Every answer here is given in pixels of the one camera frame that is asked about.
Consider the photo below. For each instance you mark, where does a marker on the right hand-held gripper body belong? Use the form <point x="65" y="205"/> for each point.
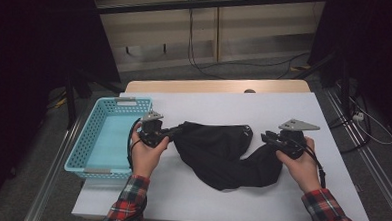
<point x="292" y="143"/>

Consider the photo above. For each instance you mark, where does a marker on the person's left hand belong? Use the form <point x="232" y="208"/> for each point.
<point x="145" y="158"/>

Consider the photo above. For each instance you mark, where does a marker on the beige cabinet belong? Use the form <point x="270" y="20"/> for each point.
<point x="254" y="33"/>

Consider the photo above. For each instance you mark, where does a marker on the metal floor rail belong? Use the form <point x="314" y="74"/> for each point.
<point x="373" y="165"/>
<point x="52" y="174"/>

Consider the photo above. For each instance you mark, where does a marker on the dark table grommet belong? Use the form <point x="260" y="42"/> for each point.
<point x="250" y="91"/>

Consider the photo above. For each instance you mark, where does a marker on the black curtain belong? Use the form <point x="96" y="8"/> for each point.
<point x="370" y="38"/>
<point x="37" y="33"/>

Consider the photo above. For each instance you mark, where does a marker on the black shorts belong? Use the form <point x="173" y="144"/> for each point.
<point x="222" y="155"/>

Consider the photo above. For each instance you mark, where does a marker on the black cloth garment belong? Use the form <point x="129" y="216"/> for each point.
<point x="180" y="203"/>

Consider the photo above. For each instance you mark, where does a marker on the person's right hand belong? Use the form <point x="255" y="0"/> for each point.
<point x="303" y="172"/>

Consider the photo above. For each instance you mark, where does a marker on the wooden table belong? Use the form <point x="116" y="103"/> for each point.
<point x="158" y="86"/>

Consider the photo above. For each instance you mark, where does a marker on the black horizontal bar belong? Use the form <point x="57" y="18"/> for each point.
<point x="205" y="3"/>

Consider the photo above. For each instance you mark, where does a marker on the white plug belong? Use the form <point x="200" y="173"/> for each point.
<point x="358" y="116"/>

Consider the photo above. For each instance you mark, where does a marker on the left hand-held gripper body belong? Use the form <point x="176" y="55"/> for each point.
<point x="151" y="132"/>

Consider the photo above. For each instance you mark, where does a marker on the light blue plastic basket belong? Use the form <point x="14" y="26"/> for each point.
<point x="116" y="140"/>

